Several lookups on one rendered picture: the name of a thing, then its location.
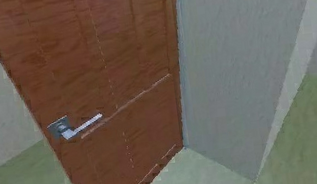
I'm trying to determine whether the brown wooden room door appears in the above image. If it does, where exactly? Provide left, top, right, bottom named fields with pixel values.
left=0, top=0, right=202, bottom=184

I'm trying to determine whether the silver lever door handle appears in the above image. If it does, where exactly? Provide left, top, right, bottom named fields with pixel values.
left=45, top=111, right=106, bottom=144

